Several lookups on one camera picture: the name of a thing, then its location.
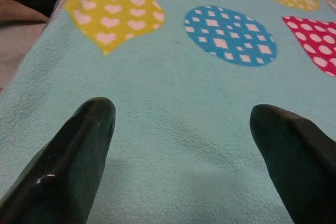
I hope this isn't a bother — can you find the adult in black shorts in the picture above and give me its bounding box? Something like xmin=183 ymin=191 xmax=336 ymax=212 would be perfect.
xmin=0 ymin=0 xmax=49 ymax=23

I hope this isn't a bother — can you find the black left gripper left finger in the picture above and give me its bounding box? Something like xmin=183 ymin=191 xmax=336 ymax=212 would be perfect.
xmin=0 ymin=97 xmax=117 ymax=224

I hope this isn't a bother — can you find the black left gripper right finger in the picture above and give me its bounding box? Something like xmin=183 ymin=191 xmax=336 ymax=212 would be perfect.
xmin=249 ymin=103 xmax=336 ymax=224

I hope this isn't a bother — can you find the teal blanket with dotted shapes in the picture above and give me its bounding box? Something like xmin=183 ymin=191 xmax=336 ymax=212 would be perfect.
xmin=0 ymin=0 xmax=336 ymax=224

